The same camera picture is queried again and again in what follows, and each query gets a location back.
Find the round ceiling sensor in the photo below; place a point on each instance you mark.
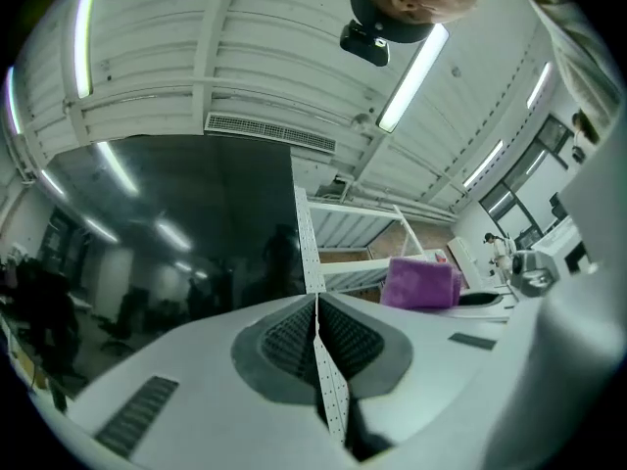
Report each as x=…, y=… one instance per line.
x=362, y=122

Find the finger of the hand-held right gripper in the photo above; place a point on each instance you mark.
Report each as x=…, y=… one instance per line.
x=480, y=313
x=490, y=296

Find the large black screen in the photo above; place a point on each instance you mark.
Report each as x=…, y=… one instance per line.
x=147, y=238

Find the purple cloth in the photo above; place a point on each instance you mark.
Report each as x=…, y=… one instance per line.
x=421, y=284

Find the black framed window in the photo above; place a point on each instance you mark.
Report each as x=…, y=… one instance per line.
x=519, y=199

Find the person's cream shirt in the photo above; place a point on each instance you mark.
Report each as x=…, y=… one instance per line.
x=578, y=57

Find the white metal shelf rack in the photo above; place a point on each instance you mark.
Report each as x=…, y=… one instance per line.
x=306, y=243

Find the ceiling air conditioner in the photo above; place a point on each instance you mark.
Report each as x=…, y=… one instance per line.
x=269, y=132

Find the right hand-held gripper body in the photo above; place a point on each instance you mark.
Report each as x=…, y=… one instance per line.
x=597, y=203

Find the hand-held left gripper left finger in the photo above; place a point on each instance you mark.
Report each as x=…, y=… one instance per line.
x=196, y=360

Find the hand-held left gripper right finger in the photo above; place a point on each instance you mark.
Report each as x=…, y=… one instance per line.
x=431, y=360

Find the white cabinet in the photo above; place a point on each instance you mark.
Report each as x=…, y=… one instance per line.
x=463, y=252

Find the ceiling tube light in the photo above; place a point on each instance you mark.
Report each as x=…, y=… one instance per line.
x=414, y=76
x=484, y=163
x=85, y=37
x=539, y=85
x=12, y=101

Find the red triangular flag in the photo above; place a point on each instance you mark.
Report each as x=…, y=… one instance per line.
x=442, y=256

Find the black head camera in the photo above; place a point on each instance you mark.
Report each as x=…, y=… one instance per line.
x=365, y=44

